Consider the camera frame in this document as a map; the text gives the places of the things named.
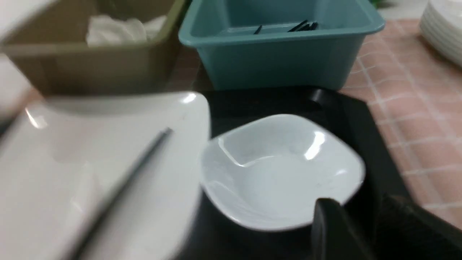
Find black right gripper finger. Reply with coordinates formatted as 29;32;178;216
311;198;376;260

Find small white bowl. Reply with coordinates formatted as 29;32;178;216
201;114;366;232

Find black chopstick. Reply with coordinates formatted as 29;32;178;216
63;128;173;260

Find large white square plate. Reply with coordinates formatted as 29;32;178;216
1;91;210;260

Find black plastic tray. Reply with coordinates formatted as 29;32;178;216
175;87;461;260

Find pink checkered tablecloth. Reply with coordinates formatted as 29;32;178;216
341;19;462;228

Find teal plastic bin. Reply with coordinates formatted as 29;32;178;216
178;0;385;90

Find black chopsticks in bin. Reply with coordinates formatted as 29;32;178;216
253;20;319;35

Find stack of white plates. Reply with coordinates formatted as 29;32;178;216
419;0;462;66

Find white spoons in bin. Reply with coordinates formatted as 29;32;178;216
86;15;167;47

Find olive green plastic bin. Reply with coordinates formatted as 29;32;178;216
1;0;190;96

